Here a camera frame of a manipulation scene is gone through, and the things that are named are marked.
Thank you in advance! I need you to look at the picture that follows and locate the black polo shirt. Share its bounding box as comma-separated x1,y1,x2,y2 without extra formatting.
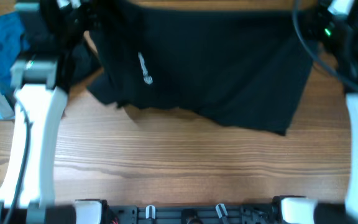
88,1,313,135

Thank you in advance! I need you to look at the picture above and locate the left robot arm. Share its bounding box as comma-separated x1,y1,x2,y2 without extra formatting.
0,1,104,224

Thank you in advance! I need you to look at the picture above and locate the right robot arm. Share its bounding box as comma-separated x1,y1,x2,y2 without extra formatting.
278,1,358,223

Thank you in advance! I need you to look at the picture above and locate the dark green folded garment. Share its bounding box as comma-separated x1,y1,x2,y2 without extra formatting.
11,5,101,90

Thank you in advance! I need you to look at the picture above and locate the grey folded garment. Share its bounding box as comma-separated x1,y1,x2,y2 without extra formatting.
0,91,15,120

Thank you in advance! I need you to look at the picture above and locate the blue folded shirt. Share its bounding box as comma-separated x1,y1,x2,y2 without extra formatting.
0,12,29,95

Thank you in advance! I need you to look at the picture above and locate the left white rail clip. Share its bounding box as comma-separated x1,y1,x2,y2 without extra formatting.
145,205,156,220

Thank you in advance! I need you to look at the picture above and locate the white rail clip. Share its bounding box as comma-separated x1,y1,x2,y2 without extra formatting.
145,205,156,220
216,203,229,224

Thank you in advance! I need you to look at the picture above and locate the right white rail clip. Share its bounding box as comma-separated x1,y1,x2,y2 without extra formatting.
216,203,229,224

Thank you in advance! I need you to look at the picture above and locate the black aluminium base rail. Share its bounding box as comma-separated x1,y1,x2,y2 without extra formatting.
110,203,282,224

